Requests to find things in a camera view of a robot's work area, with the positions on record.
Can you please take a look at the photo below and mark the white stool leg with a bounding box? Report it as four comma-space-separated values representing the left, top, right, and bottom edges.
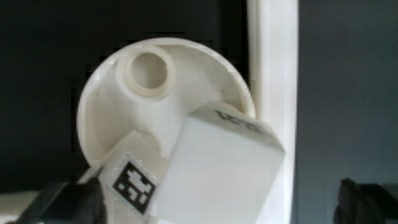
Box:
98, 103, 285, 224

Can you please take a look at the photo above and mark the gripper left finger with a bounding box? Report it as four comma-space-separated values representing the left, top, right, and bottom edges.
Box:
15, 178, 107, 224

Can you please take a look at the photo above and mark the white right wall bar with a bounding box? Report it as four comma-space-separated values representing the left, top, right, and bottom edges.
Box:
247, 0, 299, 224

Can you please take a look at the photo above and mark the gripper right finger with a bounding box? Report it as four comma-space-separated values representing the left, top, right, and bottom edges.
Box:
333, 178, 398, 224

